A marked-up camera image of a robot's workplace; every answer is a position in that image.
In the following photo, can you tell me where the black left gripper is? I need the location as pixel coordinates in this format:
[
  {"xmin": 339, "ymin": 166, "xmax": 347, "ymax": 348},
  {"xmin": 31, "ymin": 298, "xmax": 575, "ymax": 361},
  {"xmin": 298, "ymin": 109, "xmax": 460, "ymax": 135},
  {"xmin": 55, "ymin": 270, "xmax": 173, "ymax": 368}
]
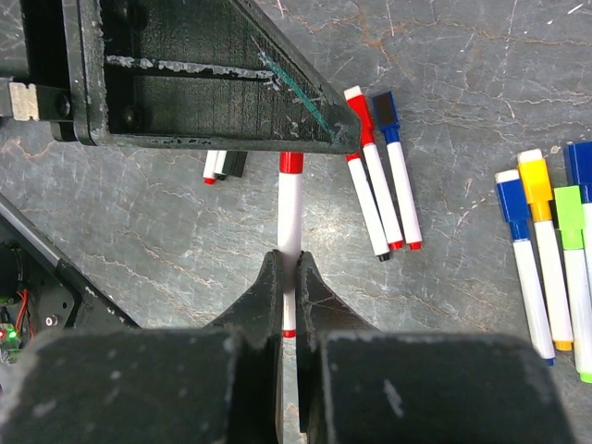
[{"xmin": 1, "ymin": 1, "xmax": 76, "ymax": 142}]

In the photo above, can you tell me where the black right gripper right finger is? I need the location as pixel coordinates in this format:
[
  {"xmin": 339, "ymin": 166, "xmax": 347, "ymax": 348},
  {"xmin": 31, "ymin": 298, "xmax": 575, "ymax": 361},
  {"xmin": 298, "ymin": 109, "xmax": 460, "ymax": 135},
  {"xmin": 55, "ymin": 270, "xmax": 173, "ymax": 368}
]
[{"xmin": 296, "ymin": 253, "xmax": 384, "ymax": 443}]

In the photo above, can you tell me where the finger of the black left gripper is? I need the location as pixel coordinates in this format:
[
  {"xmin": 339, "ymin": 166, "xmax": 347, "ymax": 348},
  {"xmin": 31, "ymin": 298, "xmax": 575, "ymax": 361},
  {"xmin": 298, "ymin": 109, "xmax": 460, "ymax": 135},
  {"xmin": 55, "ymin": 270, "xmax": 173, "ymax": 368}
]
[{"xmin": 64, "ymin": 1, "xmax": 361, "ymax": 154}]

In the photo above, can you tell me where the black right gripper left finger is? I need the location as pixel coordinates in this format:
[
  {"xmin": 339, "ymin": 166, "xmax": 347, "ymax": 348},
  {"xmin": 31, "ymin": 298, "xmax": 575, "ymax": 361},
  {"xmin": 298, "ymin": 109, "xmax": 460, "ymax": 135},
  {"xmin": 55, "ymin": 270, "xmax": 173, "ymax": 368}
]
[{"xmin": 205, "ymin": 250, "xmax": 283, "ymax": 443}]

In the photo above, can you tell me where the red capped white marker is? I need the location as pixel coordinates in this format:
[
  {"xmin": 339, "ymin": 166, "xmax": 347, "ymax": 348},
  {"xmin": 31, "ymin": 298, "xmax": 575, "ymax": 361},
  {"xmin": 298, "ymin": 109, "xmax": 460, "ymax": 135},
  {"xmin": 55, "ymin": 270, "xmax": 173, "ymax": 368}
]
[{"xmin": 277, "ymin": 152, "xmax": 303, "ymax": 338}]

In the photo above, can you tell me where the white marker blue eraser cap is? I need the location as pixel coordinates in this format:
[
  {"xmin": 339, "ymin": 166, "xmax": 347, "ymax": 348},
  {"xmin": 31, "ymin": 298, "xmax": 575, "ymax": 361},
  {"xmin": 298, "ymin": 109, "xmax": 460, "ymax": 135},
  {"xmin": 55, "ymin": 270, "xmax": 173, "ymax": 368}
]
[{"xmin": 495, "ymin": 169, "xmax": 555, "ymax": 366}]

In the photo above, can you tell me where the white marker yellow cap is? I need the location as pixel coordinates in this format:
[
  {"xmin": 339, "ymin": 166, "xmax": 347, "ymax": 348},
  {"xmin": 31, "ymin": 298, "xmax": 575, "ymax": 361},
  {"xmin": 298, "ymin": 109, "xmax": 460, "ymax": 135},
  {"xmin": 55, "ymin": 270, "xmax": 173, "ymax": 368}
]
[{"xmin": 517, "ymin": 149, "xmax": 574, "ymax": 352}]

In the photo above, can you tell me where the white marker green cap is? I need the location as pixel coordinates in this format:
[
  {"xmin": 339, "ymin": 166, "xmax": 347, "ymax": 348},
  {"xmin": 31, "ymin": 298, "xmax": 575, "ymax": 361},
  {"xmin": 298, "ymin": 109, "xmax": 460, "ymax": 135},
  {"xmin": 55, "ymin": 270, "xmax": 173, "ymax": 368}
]
[{"xmin": 553, "ymin": 185, "xmax": 591, "ymax": 384}]

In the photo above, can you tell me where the uncapped white marker black end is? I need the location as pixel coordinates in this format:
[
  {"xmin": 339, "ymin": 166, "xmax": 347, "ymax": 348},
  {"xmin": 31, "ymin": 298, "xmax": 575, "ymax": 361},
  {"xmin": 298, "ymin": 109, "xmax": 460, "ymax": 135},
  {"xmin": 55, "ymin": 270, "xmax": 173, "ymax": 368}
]
[{"xmin": 215, "ymin": 150, "xmax": 227, "ymax": 180}]

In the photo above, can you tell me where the black marker cap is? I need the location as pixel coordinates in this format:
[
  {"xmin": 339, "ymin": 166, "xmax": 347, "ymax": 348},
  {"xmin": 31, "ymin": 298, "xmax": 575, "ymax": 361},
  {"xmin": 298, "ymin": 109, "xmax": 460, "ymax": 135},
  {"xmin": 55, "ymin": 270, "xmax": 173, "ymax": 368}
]
[{"xmin": 223, "ymin": 151, "xmax": 248, "ymax": 178}]

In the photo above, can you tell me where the uncapped white marker red end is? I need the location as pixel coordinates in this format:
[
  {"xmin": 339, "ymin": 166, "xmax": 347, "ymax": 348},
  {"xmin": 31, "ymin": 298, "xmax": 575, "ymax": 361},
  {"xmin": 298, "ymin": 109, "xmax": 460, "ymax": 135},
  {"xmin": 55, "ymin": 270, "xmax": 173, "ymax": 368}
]
[{"xmin": 203, "ymin": 150, "xmax": 218, "ymax": 185}]

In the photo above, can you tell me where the white marker red eraser cap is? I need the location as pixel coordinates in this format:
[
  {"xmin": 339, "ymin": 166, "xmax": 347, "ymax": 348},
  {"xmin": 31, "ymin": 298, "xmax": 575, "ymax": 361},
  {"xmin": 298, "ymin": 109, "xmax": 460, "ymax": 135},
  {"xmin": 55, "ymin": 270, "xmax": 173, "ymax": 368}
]
[{"xmin": 343, "ymin": 85, "xmax": 403, "ymax": 251}]

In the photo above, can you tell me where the circuit board with leds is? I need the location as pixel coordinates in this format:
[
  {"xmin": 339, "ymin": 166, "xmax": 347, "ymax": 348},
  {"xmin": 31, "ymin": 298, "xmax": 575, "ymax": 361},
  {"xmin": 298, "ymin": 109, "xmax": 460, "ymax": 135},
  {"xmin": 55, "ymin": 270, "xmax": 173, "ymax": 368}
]
[{"xmin": 1, "ymin": 322, "xmax": 30, "ymax": 364}]

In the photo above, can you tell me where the white marker dark blue cap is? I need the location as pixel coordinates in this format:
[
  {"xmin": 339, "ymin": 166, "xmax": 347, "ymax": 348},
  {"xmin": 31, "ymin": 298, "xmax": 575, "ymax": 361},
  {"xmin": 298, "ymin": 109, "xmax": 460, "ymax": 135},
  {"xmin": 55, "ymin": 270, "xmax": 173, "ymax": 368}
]
[{"xmin": 564, "ymin": 141, "xmax": 592, "ymax": 204}]

